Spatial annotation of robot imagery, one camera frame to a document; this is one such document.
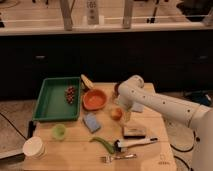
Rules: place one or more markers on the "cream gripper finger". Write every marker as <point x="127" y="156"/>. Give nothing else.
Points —
<point x="127" y="115"/>

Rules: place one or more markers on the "orange apple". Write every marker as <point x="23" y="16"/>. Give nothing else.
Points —
<point x="116" y="114"/>

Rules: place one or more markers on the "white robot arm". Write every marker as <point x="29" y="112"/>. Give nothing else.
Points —
<point x="194" y="115"/>

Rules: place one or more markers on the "green plastic cup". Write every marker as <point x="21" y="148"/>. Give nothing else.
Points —
<point x="58" y="132"/>

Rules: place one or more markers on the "white paper cup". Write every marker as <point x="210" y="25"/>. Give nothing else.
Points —
<point x="34" y="147"/>

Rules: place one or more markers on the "grey-blue folded cloth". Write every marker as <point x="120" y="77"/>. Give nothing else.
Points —
<point x="136" y="107"/>

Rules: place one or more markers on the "dark maroon bowl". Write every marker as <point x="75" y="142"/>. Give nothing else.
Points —
<point x="116" y="88"/>

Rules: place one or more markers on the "orange bowl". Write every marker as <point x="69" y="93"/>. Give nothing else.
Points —
<point x="94" y="99"/>

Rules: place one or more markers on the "blue sponge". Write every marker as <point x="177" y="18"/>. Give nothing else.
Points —
<point x="91" y="122"/>

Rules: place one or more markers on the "green chili pepper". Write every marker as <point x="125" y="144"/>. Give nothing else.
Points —
<point x="109" y="147"/>

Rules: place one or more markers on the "silver fork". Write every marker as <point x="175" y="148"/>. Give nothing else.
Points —
<point x="109" y="159"/>

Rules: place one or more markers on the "yellow banana piece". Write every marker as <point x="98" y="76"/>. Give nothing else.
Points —
<point x="87" y="82"/>

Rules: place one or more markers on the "bunch of red grapes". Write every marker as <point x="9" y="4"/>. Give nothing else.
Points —
<point x="70" y="94"/>

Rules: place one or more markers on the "green plastic tray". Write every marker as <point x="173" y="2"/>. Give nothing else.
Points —
<point x="52" y="103"/>

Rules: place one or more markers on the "white black handled tool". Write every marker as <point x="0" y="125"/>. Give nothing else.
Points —
<point x="121" y="144"/>

